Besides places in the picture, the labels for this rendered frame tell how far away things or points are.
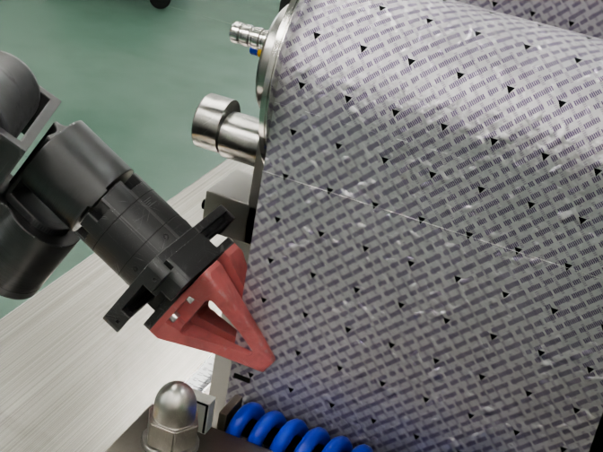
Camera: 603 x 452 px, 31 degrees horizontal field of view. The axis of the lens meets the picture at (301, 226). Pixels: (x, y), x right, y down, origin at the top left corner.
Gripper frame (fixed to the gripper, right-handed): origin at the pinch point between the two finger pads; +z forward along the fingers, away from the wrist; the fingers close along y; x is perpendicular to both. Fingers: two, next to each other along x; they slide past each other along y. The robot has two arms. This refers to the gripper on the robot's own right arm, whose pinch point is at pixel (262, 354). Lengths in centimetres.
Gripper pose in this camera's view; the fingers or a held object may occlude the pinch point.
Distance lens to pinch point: 73.5
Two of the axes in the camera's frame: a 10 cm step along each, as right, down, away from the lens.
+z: 7.2, 6.9, -0.2
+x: 5.9, -6.2, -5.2
